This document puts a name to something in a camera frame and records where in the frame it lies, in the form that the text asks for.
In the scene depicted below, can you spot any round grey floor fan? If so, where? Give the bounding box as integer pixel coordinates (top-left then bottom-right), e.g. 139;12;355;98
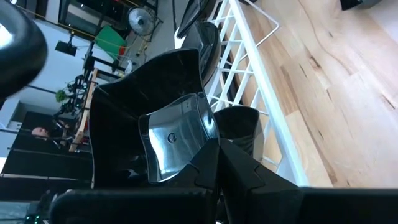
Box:
126;7;156;37

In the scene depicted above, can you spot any black partition panel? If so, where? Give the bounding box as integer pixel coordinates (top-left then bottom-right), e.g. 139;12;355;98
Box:
1;111;94;189

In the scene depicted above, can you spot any wooden background table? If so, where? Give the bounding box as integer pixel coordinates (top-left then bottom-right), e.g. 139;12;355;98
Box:
68;68;99;153

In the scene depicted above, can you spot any small background green plant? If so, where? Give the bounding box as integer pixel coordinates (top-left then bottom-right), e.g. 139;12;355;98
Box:
55;89;68;103

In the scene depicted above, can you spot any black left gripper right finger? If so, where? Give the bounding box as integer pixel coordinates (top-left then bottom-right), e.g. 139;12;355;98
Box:
219;138;398;224

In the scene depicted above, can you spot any black pointed oval mini plate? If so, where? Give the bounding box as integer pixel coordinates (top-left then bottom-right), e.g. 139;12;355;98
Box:
214;105;265;162
182;21;222;87

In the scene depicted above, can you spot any green panel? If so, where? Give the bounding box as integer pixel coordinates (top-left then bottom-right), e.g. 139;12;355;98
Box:
94;25;127;60

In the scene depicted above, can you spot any person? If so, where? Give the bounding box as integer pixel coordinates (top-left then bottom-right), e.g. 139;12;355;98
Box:
30;126;51;140

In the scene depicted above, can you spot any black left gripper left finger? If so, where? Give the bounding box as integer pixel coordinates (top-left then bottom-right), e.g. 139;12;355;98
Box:
49;138;220;224

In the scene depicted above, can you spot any black wavy square mini plate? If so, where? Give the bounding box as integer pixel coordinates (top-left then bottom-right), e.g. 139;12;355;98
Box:
175;0;210;39
88;48;220;189

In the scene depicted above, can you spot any black monitor on stand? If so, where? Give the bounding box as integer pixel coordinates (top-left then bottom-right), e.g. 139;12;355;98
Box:
55;30;78;57

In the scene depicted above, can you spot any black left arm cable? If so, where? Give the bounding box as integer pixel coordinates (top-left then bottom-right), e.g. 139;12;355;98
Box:
0;0;49;98

